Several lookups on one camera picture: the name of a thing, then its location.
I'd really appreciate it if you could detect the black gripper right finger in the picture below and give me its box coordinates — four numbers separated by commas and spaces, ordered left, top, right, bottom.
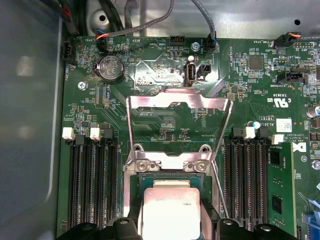
201, 198, 300, 240

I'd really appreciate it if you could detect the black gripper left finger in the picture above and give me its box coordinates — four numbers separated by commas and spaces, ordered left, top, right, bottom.
56, 199, 143, 240

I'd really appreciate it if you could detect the silver CPU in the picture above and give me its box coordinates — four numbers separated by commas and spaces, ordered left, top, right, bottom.
141, 186, 202, 240

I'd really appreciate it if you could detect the metal socket cover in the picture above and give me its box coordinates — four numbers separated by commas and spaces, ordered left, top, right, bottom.
125, 87, 235, 167

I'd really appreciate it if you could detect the black RAM slot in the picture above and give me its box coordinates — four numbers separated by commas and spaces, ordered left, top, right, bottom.
251, 126, 269, 226
74, 134, 90, 230
223, 126, 243, 226
102, 128, 119, 223
237, 126, 256, 228
62, 126, 77, 232
89, 127, 105, 226

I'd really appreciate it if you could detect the blue expansion slot latch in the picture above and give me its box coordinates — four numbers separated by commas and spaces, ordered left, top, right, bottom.
302, 197, 320, 240

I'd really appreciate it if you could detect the green RAM stick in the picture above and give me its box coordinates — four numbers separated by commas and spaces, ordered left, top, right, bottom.
267, 143, 298, 240

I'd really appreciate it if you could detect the white board label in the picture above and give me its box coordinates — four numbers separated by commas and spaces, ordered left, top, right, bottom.
276, 118, 293, 133

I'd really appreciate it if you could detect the green motherboard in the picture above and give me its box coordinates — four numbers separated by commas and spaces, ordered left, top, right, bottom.
56, 34, 320, 240

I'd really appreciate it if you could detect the internal USB port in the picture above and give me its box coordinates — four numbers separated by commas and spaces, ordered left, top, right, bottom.
184, 62, 198, 88

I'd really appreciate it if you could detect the coin cell battery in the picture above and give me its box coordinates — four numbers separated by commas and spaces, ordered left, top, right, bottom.
94, 55, 126, 85

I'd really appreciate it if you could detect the black square chip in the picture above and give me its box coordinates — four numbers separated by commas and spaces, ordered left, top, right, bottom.
248, 56, 263, 71

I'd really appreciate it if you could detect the black PC case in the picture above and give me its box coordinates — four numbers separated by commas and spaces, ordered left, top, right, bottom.
0, 0, 320, 240

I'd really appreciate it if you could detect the grey wire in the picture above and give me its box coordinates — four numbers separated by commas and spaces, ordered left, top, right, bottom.
96, 0, 175, 51
191, 0, 218, 55

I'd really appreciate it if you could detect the black looped cable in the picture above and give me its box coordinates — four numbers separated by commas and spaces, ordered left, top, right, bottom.
56, 0, 82, 36

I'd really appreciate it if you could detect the thick black cable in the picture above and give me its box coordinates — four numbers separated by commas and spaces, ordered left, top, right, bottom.
97, 0, 126, 32

